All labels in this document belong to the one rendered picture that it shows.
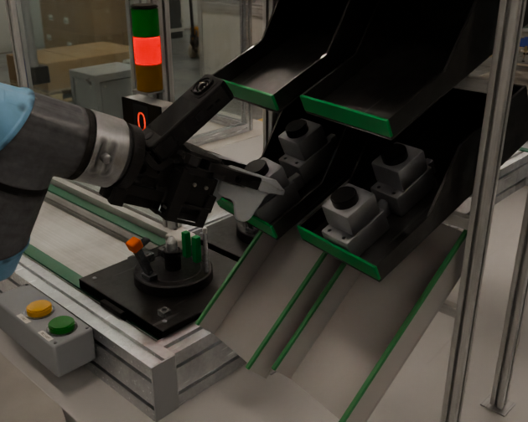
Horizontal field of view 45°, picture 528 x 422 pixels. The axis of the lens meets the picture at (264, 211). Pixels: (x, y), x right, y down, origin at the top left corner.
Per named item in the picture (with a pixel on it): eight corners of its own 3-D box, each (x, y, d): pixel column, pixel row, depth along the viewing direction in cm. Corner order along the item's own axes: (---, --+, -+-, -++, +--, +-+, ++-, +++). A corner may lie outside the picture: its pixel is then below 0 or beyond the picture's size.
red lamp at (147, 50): (145, 66, 116) (143, 38, 114) (129, 63, 119) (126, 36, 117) (167, 63, 120) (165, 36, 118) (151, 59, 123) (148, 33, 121)
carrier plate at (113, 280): (163, 342, 98) (162, 331, 98) (80, 288, 114) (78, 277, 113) (268, 285, 114) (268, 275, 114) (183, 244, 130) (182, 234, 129)
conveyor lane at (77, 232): (168, 388, 102) (163, 337, 98) (-49, 234, 155) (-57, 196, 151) (285, 317, 121) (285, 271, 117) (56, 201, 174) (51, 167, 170)
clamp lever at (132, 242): (148, 278, 107) (132, 246, 103) (141, 275, 109) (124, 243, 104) (163, 265, 109) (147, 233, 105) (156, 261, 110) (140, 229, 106)
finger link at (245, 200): (268, 226, 79) (203, 207, 75) (286, 182, 78) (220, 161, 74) (278, 234, 77) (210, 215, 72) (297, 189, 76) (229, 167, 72)
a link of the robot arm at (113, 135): (79, 100, 67) (107, 120, 61) (117, 113, 70) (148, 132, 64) (56, 167, 68) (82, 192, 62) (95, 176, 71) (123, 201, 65)
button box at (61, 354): (58, 378, 98) (53, 346, 96) (-4, 326, 111) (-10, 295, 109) (97, 358, 103) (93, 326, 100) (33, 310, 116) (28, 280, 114)
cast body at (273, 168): (264, 228, 80) (244, 187, 76) (245, 215, 83) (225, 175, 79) (313, 190, 82) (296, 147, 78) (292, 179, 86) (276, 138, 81)
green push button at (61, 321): (58, 342, 98) (56, 331, 97) (44, 332, 101) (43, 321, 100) (80, 331, 101) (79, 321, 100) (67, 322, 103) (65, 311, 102)
